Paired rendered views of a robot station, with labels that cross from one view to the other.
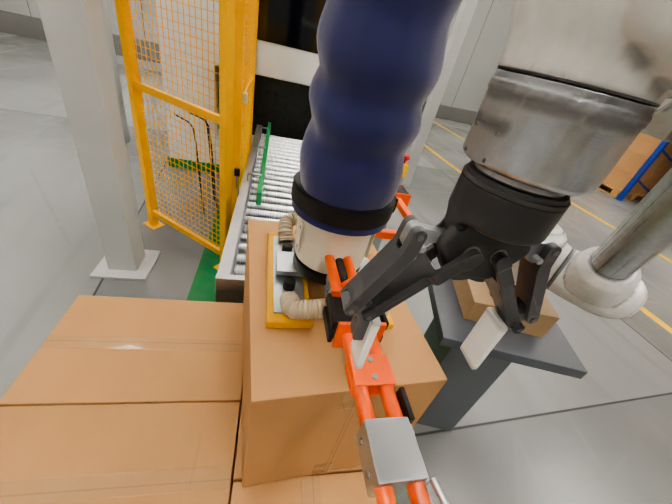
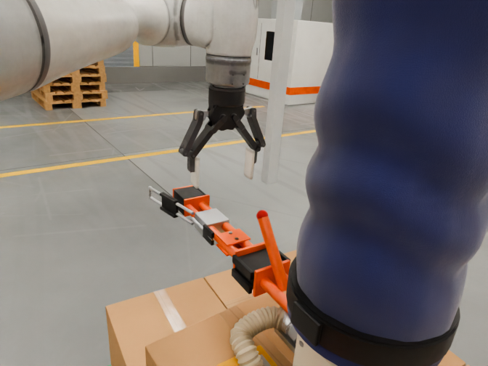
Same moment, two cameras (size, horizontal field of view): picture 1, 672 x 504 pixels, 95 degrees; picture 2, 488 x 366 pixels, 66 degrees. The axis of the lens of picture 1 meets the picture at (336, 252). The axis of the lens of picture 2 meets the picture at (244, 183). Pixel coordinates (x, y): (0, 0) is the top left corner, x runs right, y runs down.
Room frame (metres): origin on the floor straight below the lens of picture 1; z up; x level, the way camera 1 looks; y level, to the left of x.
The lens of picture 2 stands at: (0.99, -0.28, 1.53)
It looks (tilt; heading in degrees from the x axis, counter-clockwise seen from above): 23 degrees down; 164
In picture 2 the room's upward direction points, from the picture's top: 4 degrees clockwise
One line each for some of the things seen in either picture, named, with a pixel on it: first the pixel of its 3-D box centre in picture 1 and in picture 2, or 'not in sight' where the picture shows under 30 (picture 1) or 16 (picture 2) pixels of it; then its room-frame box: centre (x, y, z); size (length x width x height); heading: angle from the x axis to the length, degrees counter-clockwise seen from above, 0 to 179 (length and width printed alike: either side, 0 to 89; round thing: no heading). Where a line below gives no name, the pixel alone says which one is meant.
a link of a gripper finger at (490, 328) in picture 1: (481, 338); (194, 171); (0.25, -0.18, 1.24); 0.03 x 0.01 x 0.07; 16
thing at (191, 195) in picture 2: not in sight; (190, 200); (0.06, -0.16, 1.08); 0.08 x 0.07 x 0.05; 18
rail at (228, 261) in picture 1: (248, 181); not in sight; (2.02, 0.74, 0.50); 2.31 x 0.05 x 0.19; 16
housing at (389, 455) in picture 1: (389, 454); (211, 224); (0.19, -0.13, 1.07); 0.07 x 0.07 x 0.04; 18
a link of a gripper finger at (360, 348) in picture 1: (364, 335); (249, 163); (0.21, -0.05, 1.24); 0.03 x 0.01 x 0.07; 16
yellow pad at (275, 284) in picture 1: (287, 268); not in sight; (0.60, 0.11, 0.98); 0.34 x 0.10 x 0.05; 18
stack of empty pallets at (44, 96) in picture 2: not in sight; (65, 64); (-6.60, -1.60, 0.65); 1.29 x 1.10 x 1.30; 21
